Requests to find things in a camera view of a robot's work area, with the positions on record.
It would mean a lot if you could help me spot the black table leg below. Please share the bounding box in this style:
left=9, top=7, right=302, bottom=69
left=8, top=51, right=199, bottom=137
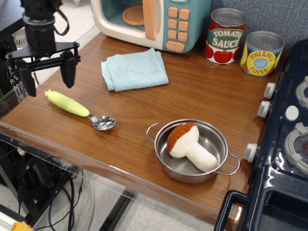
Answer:
left=99, top=195, right=131, bottom=231

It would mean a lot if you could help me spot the tomato sauce can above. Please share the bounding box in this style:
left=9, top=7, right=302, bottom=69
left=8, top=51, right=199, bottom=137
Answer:
left=204, top=8, right=247, bottom=64

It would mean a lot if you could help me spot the toy microwave oven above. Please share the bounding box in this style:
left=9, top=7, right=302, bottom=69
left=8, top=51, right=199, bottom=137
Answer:
left=90, top=0, right=211, bottom=53

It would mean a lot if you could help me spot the light blue folded towel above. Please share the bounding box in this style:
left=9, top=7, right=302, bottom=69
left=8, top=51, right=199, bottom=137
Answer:
left=101, top=48, right=169, bottom=91

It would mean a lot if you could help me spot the spoon with yellow-green handle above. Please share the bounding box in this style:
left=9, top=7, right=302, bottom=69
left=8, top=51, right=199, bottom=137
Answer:
left=44, top=90, right=116, bottom=130

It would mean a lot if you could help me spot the stainless steel pot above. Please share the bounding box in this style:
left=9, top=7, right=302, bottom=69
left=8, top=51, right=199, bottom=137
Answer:
left=151, top=119, right=234, bottom=183

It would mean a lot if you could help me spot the pineapple slices can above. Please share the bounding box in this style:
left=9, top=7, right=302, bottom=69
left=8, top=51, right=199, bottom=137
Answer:
left=240, top=31, right=285, bottom=77

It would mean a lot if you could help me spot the blue cable under table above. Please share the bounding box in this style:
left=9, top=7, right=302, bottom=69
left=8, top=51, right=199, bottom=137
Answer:
left=48, top=169, right=75, bottom=231

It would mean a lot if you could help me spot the dark blue toy stove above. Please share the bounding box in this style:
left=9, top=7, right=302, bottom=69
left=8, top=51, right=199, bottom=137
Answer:
left=215, top=40, right=308, bottom=231

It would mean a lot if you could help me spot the black cable under table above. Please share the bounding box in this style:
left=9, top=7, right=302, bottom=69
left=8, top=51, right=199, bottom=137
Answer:
left=36, top=168, right=85, bottom=231

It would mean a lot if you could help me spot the black desk on left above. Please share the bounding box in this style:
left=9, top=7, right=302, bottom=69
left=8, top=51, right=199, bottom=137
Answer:
left=0, top=0, right=32, bottom=97

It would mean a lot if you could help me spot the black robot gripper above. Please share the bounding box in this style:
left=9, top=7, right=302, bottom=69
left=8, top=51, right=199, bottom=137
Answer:
left=6, top=16, right=80, bottom=97

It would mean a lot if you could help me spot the plush mushroom toy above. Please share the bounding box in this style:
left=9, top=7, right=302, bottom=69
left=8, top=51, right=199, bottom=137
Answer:
left=167, top=122, right=218, bottom=172

